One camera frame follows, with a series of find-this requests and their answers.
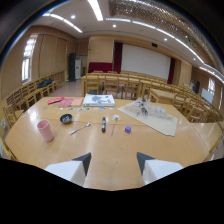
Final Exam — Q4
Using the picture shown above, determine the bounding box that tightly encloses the metal spoon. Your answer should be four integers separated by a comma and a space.
68, 121, 92, 136

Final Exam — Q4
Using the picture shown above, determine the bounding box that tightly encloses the pink plastic cup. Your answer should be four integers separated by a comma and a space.
36, 119, 55, 143

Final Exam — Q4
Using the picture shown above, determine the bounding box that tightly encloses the small black bowl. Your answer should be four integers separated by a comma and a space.
59, 113, 74, 125

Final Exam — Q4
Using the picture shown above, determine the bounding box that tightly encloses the beige cloth mat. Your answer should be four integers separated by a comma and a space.
117, 98, 179, 137

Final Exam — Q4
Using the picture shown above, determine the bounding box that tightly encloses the black marker pen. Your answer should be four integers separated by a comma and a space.
101, 116, 107, 134

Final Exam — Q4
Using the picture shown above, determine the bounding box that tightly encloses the clear plastic items pile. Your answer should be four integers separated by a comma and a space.
132, 98, 168, 118

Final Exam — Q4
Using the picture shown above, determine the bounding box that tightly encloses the pink and orange booklet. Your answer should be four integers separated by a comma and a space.
58, 97, 84, 108

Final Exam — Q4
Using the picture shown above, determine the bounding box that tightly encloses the red booklet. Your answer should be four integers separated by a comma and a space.
47, 96, 65, 106

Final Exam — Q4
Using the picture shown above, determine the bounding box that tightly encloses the wooden desk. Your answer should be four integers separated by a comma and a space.
148, 87, 183, 105

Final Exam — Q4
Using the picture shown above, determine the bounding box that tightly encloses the white book with grey print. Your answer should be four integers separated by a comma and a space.
82, 93, 116, 108

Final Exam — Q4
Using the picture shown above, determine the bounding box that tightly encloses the wooden chair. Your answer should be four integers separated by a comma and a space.
103, 74, 121, 98
2, 104, 25, 129
121, 76, 142, 100
84, 74, 101, 96

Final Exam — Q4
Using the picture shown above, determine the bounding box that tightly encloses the dark bag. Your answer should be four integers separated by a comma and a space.
37, 77, 54, 90

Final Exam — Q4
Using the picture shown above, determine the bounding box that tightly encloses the black tall speaker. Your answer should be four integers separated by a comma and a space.
68, 52, 77, 83

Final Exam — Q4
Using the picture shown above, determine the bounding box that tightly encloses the red podium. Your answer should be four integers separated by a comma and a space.
87, 61, 114, 74

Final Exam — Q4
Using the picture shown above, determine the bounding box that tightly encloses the white projection screen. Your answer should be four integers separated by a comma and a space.
120, 43, 172, 81

